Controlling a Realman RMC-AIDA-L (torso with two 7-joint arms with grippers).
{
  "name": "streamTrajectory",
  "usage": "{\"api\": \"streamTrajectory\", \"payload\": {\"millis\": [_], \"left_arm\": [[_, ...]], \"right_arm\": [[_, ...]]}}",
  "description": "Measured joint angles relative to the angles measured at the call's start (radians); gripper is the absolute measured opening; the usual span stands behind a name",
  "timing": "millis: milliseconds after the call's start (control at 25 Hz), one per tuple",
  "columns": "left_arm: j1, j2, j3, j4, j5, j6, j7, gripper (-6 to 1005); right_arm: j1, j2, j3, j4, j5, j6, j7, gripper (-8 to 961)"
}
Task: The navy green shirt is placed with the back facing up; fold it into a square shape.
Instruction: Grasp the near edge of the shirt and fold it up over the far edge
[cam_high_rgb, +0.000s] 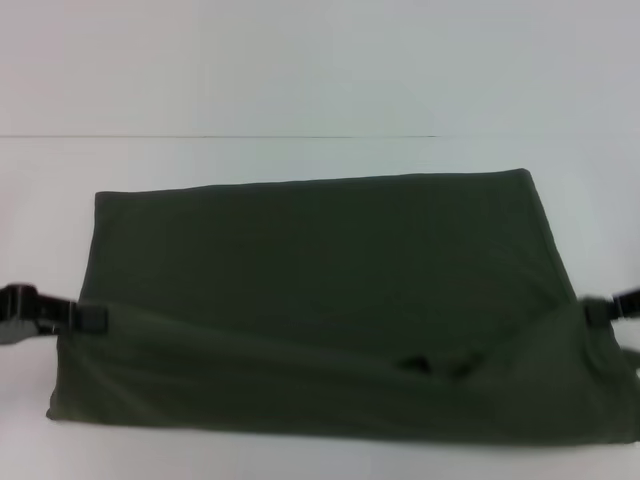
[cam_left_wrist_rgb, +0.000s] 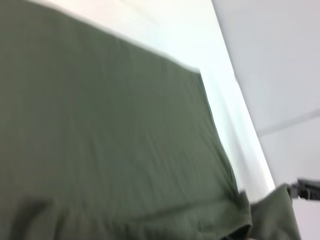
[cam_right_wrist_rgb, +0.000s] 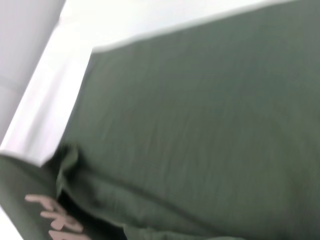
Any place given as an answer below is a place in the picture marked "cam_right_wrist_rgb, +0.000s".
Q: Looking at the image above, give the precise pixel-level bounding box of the dark green t-shirt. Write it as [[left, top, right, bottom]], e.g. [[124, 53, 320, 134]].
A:
[[0, 0, 320, 240]]

